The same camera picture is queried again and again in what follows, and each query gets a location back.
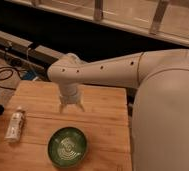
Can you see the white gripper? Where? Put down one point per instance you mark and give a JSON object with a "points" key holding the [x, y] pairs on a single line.
{"points": [[73, 99]]}

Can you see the small white plastic bottle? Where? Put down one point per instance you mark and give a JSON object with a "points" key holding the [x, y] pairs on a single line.
{"points": [[15, 125]]}

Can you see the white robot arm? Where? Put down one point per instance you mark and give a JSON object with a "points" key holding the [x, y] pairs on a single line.
{"points": [[160, 119]]}

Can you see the green ceramic bowl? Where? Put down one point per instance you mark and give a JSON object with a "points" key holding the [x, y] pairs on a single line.
{"points": [[67, 147]]}

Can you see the blue object on floor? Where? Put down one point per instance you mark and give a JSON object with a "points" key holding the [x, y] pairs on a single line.
{"points": [[29, 75]]}

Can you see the window frame with posts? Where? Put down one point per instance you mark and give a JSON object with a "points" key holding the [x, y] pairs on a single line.
{"points": [[166, 20]]}

